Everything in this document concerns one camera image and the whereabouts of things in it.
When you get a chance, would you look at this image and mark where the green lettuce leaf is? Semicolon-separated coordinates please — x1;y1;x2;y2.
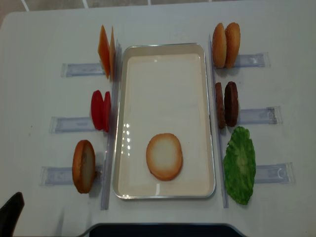
223;126;256;205

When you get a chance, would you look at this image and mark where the dark robot base bottom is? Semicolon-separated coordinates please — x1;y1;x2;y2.
86;223;244;237

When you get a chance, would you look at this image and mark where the bread slice on tray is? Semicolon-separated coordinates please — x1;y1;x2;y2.
146;133;183;181

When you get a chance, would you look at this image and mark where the inner red tomato slice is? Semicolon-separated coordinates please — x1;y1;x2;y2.
103;91;111;132

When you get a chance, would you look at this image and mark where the inner brown meat patty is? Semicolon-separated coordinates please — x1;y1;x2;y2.
215;82;226;129

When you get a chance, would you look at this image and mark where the outer dark meat patty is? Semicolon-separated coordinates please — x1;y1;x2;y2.
224;81;239;127

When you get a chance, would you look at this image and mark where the upright bread slice left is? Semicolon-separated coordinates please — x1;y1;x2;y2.
72;140;96;194

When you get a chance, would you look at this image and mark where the inner orange cheese slice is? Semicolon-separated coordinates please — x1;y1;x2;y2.
110;27;116;80

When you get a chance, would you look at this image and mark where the orange cheese slice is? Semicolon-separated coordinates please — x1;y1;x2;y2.
110;27;116;80
98;25;111;78

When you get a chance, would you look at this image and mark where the outer orange cheese slice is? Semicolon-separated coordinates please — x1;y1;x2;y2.
98;25;111;78

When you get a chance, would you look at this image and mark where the white rectangular metal tray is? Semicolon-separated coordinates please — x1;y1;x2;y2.
113;43;216;199

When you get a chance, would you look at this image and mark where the inner bun slice right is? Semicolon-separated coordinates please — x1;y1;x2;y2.
212;23;227;68

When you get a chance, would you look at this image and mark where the bun slice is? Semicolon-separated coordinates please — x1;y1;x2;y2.
225;22;240;68
212;23;227;68

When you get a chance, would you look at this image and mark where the outer bun slice right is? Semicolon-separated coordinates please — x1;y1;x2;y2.
225;22;240;68

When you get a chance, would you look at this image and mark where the left clear acrylic rack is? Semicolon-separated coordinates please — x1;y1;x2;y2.
39;41;122;210

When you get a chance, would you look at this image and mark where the clear acrylic rack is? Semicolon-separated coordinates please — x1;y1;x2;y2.
208;36;296;208
39;41;122;210

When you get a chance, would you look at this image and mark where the right clear acrylic rack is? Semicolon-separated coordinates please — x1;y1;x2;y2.
208;36;296;208

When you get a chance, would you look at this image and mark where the black object bottom left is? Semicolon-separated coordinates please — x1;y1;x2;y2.
0;192;25;237

